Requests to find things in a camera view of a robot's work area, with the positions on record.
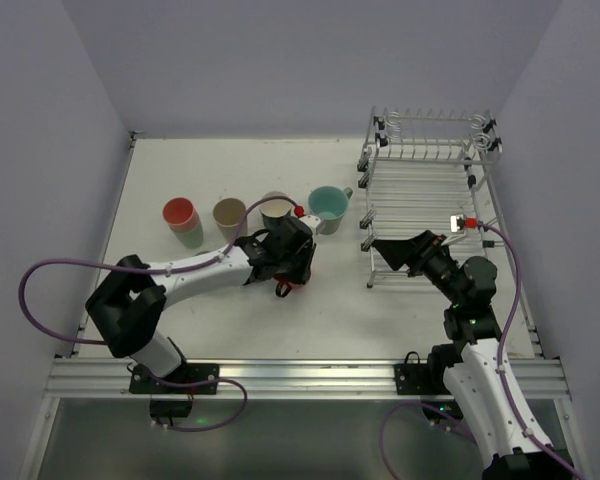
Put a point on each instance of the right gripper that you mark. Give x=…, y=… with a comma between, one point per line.
x=415, y=255

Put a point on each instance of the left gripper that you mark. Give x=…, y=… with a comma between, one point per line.
x=296, y=256

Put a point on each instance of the dark green mug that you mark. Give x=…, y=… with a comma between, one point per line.
x=274, y=209

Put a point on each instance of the red mug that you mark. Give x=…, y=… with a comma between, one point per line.
x=284, y=287

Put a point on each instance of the light green mug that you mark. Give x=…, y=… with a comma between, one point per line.
x=330, y=204

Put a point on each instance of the beige tall cup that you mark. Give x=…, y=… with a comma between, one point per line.
x=228, y=215

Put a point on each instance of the green cup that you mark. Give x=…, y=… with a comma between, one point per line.
x=191, y=235

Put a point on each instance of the pink cup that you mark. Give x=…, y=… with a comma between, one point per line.
x=180, y=215

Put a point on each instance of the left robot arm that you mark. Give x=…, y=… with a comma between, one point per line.
x=127, y=305

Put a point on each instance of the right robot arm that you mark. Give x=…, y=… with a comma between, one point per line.
x=474, y=366

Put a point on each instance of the metal dish rack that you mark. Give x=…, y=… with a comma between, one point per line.
x=420, y=169

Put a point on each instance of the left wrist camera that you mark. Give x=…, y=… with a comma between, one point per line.
x=314, y=223

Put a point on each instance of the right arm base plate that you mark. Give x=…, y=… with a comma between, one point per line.
x=414, y=376

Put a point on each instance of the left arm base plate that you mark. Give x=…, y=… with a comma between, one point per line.
x=189, y=378

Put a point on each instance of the aluminium mounting rail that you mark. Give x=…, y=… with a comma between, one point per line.
x=108, y=378

